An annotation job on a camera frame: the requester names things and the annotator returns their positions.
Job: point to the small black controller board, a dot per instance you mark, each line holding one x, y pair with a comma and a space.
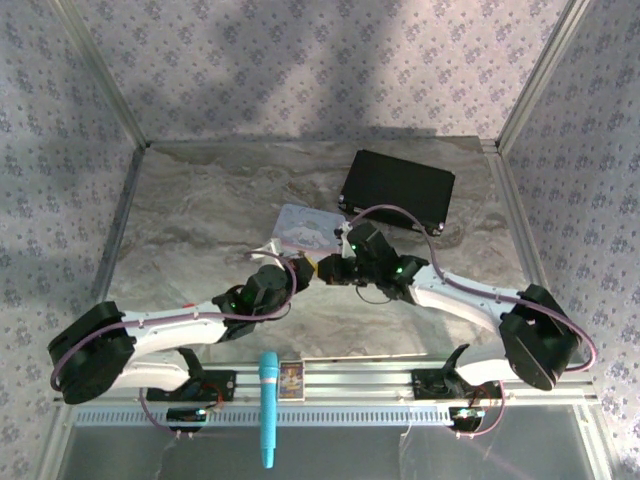
186, 415
466, 415

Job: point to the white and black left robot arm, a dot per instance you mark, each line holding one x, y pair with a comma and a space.
165, 330

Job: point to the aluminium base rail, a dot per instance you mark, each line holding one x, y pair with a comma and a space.
350, 382

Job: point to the pastel cartoon tin box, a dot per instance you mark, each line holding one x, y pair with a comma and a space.
305, 225

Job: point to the black hard case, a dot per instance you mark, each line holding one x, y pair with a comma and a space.
400, 187

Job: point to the aluminium frame post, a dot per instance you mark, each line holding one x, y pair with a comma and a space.
542, 75

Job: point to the small picture card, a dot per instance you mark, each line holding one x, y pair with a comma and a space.
292, 380

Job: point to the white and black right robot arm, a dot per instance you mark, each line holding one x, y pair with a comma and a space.
450, 295

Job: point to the blue toy microphone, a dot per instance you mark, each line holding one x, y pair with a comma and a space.
268, 400

